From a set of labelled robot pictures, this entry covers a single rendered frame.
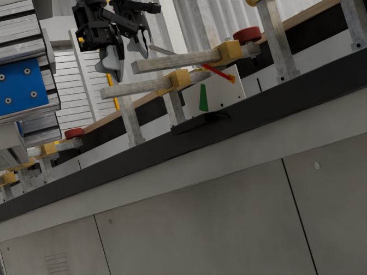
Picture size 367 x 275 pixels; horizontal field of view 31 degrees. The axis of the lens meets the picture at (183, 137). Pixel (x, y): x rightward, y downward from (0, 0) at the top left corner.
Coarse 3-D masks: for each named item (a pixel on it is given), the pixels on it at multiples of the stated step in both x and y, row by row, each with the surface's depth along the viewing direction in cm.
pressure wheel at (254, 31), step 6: (240, 30) 192; (246, 30) 192; (252, 30) 192; (258, 30) 194; (234, 36) 194; (240, 36) 192; (246, 36) 192; (252, 36) 192; (258, 36) 193; (240, 42) 193; (246, 42) 194; (252, 42) 194; (252, 60) 195
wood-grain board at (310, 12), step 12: (324, 0) 182; (336, 0) 178; (300, 12) 189; (312, 12) 186; (288, 24) 193; (264, 36) 201; (192, 72) 231; (144, 96) 256; (156, 96) 250; (108, 120) 280; (84, 132) 298
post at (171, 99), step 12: (144, 0) 212; (144, 12) 211; (156, 24) 212; (156, 36) 211; (156, 72) 212; (168, 72) 211; (168, 96) 209; (168, 108) 210; (180, 108) 210; (180, 120) 209
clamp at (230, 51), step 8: (232, 40) 185; (216, 48) 187; (224, 48) 184; (232, 48) 184; (240, 48) 186; (224, 56) 185; (232, 56) 184; (240, 56) 185; (208, 64) 191; (216, 64) 188; (224, 64) 190
